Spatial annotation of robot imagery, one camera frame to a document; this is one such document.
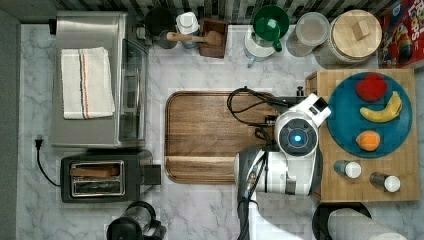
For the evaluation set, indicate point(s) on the light blue mug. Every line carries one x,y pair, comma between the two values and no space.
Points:
253,51

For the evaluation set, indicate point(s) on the wooden lid canister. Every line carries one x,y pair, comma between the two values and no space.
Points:
354,37

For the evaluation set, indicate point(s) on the black two-slot toaster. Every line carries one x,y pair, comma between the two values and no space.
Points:
108,176

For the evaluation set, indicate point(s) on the black round pot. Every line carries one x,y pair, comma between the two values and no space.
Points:
158,23

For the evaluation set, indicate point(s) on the pepper shaker white cap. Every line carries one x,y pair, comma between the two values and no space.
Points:
388,183

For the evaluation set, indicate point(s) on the wooden spoon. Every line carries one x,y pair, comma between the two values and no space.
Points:
196,37

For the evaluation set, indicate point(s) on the colourful cereal box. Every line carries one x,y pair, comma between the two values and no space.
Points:
402,44

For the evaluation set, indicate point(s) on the red apple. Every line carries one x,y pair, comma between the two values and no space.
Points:
371,87

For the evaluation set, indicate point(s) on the yellow banana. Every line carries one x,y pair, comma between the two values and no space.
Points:
390,112

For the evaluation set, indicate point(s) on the white striped dish towel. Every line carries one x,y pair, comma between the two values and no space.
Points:
86,84

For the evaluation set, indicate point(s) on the dark wooden cutting board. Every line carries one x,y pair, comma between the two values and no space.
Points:
202,137

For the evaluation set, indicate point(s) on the bamboo drawer cabinet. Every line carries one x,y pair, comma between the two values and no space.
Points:
403,162

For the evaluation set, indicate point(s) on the salt shaker white cap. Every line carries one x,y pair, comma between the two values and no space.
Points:
347,168

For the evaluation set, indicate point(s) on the clear plastic lid container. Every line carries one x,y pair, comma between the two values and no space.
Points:
311,30

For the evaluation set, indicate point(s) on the dark wooden box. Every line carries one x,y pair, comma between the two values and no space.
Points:
210,24

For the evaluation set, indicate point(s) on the blue round plate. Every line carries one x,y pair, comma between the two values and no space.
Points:
345,122

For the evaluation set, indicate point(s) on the white bottle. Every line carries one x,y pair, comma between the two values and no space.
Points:
187,24

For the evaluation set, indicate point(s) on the stainless toaster oven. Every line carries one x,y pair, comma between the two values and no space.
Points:
116,32

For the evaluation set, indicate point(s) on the orange fruit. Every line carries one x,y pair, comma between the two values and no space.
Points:
368,140

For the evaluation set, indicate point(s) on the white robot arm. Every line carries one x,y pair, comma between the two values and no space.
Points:
290,163

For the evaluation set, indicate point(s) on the green funnel cup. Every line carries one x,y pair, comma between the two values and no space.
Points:
270,24

